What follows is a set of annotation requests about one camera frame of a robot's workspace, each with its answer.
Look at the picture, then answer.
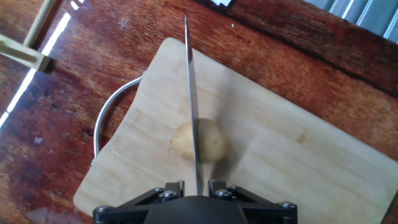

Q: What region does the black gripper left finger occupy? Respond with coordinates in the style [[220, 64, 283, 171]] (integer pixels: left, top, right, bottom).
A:
[[92, 180, 185, 224]]

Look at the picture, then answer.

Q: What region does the wooden knife rack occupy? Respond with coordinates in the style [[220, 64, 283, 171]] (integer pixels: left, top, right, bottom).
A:
[[0, 0, 63, 73]]

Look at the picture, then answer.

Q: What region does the bamboo cutting board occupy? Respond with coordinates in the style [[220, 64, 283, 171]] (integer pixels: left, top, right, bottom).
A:
[[73, 37, 398, 224]]

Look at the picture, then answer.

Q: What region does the steel chef knife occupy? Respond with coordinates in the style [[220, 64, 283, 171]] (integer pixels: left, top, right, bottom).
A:
[[183, 16, 205, 196]]

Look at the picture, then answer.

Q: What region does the small yellow potato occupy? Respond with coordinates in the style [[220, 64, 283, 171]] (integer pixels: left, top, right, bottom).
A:
[[170, 118, 228, 164]]

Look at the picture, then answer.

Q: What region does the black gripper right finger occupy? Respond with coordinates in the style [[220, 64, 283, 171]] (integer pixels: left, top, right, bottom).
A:
[[207, 179, 298, 224]]

